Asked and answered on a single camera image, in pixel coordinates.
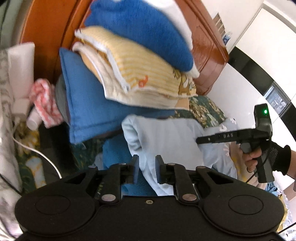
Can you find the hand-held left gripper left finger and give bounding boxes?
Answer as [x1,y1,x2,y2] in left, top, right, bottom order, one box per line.
[61,154,139,205]

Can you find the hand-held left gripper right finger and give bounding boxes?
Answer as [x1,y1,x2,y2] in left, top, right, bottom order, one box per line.
[155,155,233,205]

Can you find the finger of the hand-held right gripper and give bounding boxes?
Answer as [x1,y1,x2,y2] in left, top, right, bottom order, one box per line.
[196,128,255,145]

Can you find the light blue printed t-shirt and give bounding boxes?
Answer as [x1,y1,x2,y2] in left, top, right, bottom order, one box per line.
[121,115,237,196]

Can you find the person's right hand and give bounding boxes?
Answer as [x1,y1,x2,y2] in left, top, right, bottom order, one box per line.
[240,141,292,177]

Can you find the blue folded towel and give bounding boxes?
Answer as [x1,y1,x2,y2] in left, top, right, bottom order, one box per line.
[102,137,160,196]

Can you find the grey framed panel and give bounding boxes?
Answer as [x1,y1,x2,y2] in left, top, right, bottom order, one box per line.
[265,82,290,116]

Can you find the teal floral bedsheet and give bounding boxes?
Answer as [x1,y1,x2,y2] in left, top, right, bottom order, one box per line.
[14,95,228,195]

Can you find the blue pillow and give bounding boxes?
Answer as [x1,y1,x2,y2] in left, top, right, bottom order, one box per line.
[59,47,177,145]

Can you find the white wardrobe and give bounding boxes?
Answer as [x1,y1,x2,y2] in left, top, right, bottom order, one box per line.
[194,0,296,149]

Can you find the cartoon printed yellow blanket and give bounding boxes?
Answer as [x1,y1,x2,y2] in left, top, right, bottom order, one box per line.
[72,26,199,111]

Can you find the orange wooden headboard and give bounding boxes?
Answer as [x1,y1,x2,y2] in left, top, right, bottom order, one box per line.
[20,0,229,95]

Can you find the pink white checked cloth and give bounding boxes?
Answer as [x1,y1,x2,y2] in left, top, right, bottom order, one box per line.
[29,79,63,128]

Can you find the small white bottle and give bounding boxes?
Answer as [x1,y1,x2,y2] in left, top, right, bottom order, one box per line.
[26,108,42,130]

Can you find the blue white fuzzy blanket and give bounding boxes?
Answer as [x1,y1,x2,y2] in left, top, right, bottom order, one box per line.
[84,0,200,78]

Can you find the white grey patterned cloth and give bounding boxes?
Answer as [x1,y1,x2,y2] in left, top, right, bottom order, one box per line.
[0,47,23,239]

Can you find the large white tube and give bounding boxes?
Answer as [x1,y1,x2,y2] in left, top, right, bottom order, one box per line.
[8,43,36,114]

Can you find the white cable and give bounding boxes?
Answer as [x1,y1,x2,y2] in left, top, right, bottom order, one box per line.
[13,130,63,180]

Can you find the black cable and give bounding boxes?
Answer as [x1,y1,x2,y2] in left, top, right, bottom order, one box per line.
[276,220,296,235]

